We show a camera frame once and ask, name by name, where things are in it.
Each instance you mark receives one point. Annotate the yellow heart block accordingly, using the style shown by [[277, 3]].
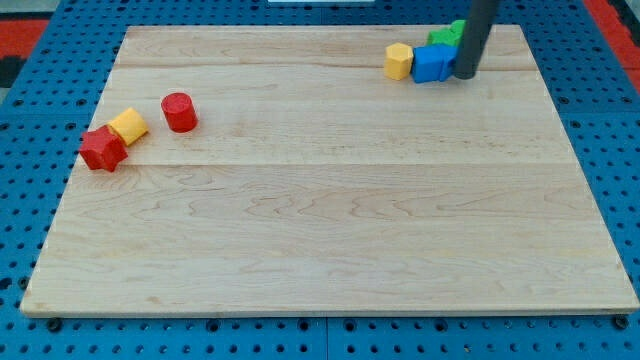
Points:
[[129, 125]]

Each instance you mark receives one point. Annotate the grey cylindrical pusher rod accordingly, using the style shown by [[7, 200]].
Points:
[[474, 37]]

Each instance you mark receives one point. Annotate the light wooden board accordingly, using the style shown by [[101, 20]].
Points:
[[315, 186]]

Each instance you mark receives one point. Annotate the red star block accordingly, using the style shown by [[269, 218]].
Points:
[[102, 149]]

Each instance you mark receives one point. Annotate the yellow hexagon block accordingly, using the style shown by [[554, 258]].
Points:
[[398, 61]]

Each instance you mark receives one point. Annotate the red cylinder block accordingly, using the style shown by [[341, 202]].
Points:
[[179, 112]]

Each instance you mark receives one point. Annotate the green block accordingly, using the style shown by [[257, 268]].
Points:
[[450, 35]]

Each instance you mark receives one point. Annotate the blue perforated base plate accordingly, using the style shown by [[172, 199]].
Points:
[[53, 100]]

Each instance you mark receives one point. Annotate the blue block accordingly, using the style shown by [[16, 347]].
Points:
[[433, 63]]

